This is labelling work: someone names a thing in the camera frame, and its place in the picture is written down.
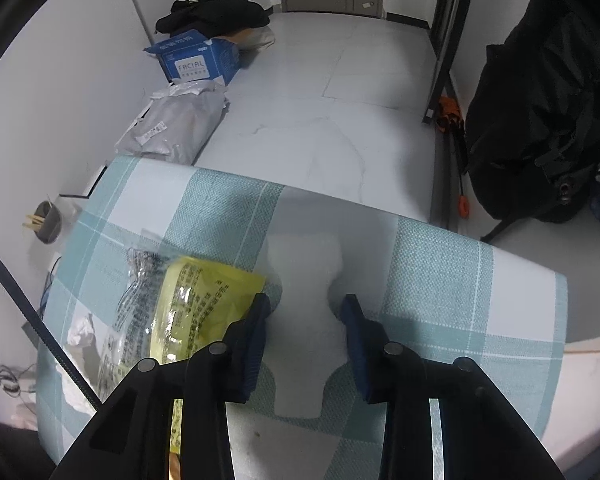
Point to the blue cardboard box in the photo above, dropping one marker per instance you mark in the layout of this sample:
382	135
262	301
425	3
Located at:
195	60

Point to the teal checked tablecloth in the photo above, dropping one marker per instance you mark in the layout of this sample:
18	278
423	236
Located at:
430	280

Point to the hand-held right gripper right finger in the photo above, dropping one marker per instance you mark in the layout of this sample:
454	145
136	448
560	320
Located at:
355	335

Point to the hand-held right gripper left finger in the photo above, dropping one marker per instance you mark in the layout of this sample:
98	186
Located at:
254	335

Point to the yellow and clear plastic wrapper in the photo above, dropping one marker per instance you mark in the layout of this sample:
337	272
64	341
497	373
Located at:
200	300

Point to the black backpack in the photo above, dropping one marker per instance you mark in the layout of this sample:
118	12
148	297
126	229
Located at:
540	110

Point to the orange clip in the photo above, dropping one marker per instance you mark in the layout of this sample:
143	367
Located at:
463	206

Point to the black metal rack frame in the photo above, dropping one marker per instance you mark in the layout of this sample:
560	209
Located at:
445	35

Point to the pile of black clothes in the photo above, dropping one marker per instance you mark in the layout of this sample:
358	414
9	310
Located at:
215	10

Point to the small crumpled white tissue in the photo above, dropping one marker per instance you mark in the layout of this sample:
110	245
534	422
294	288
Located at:
72	387

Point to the beige bag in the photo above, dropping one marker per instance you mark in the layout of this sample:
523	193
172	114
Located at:
255	37

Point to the orange tool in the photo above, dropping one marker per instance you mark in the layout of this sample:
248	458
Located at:
450	115

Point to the grey cup with wooden sticks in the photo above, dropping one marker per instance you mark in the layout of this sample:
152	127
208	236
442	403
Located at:
47	220

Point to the white foam piece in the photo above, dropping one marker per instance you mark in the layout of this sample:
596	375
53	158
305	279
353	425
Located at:
305	270

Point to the grey plastic mailer bag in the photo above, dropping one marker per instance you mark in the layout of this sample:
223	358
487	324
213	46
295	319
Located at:
175	125

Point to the white plastic mailer bag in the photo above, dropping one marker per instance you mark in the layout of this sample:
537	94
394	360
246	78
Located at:
190	87

